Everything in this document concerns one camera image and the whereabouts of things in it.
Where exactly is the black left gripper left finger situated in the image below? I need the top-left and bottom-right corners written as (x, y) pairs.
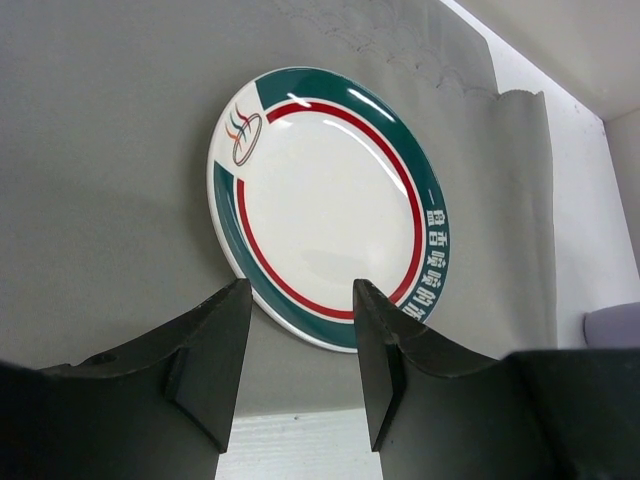
top-left (1, 279), bottom-right (252, 479)

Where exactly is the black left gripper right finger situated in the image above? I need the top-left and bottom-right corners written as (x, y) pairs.
top-left (353, 279), bottom-right (639, 479)

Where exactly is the lilac plastic cup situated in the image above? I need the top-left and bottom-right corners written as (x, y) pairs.
top-left (583, 302), bottom-right (640, 349)

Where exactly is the white plate green rim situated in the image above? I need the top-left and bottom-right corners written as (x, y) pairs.
top-left (207, 67), bottom-right (452, 353)

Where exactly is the grey cloth placemat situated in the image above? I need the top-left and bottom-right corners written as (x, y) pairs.
top-left (0, 0), bottom-right (559, 419)

